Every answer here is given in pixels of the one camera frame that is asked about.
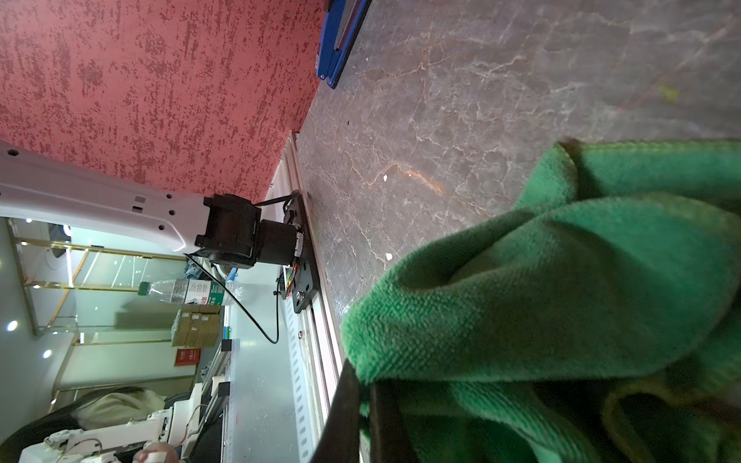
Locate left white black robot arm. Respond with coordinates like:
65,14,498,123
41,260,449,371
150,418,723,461
1,142,304,268

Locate green microfiber cloth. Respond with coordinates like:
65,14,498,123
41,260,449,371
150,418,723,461
341,140,740,462

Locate cardboard box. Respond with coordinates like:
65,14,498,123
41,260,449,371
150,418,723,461
171,306,223,348

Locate blue stapler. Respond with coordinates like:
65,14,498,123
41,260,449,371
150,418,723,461
316,0,372,89

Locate aluminium front rail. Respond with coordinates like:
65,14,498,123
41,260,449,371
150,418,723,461
268,131,343,462

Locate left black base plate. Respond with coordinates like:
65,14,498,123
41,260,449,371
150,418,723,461
283,190,320,314

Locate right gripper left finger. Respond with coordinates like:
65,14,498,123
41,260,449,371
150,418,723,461
311,359,361,463

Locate clear plastic water bottle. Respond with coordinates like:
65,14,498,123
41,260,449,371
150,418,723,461
137,279,237,307

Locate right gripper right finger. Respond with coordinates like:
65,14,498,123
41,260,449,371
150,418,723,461
370,381,419,463

